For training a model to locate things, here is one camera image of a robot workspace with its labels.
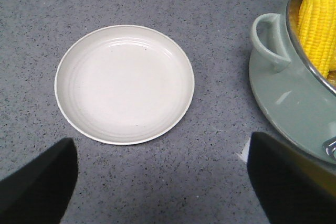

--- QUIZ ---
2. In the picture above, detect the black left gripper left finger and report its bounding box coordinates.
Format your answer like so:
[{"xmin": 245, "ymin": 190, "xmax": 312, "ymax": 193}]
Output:
[{"xmin": 1, "ymin": 138, "xmax": 78, "ymax": 223}]

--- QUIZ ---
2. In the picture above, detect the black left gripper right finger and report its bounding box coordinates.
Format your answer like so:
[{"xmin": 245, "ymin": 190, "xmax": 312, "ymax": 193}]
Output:
[{"xmin": 247, "ymin": 132, "xmax": 335, "ymax": 223}]

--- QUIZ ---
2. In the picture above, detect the yellow corn cob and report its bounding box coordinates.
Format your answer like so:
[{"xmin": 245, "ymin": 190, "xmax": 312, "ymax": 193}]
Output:
[{"xmin": 298, "ymin": 0, "xmax": 335, "ymax": 78}]

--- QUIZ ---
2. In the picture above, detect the green electric cooking pot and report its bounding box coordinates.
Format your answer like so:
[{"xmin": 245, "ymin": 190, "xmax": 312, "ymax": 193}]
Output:
[{"xmin": 249, "ymin": 0, "xmax": 335, "ymax": 163}]

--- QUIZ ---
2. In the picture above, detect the white round plate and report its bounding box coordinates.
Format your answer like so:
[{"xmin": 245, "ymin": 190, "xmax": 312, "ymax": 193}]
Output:
[{"xmin": 54, "ymin": 25, "xmax": 195, "ymax": 145}]

